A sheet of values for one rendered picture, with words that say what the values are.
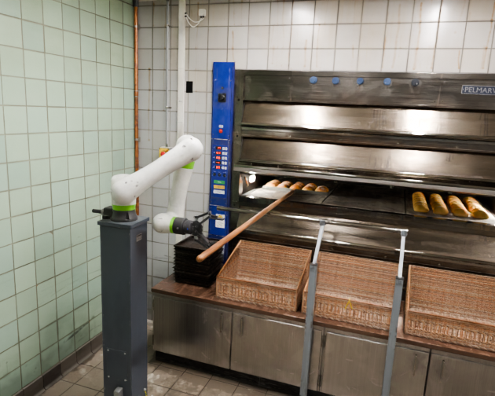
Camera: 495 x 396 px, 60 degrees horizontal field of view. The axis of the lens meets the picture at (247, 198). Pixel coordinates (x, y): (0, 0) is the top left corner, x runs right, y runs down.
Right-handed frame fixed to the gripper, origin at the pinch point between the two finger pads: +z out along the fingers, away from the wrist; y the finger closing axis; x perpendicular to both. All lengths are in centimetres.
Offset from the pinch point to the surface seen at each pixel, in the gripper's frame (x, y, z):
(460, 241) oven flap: -101, 15, 127
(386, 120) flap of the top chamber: -100, -60, 73
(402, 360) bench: -45, 75, 98
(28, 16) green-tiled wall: 2, -107, -118
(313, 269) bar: -40, 27, 43
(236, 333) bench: -46, 82, -5
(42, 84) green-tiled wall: -5, -71, -118
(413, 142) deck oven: -100, -47, 91
